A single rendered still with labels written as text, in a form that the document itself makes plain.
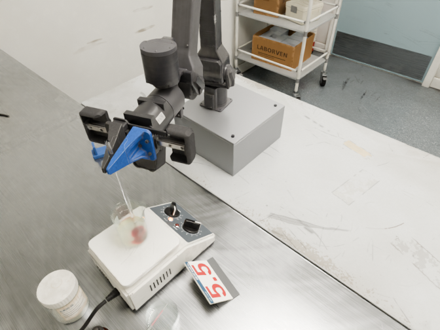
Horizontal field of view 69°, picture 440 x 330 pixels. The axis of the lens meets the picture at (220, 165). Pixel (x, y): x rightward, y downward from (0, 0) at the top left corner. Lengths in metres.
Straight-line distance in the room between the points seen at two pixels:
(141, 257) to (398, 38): 3.06
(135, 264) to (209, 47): 0.46
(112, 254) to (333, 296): 0.40
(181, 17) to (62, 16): 1.41
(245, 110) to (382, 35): 2.65
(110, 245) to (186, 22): 0.40
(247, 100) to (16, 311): 0.67
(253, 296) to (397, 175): 0.48
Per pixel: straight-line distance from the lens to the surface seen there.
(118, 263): 0.58
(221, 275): 0.63
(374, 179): 0.86
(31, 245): 0.78
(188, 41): 0.60
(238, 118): 0.80
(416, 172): 0.93
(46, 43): 1.96
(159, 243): 0.58
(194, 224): 0.63
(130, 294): 0.57
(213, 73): 0.75
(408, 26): 3.31
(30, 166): 0.96
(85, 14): 2.03
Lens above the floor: 1.47
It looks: 44 degrees down
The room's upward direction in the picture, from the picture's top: 1 degrees counter-clockwise
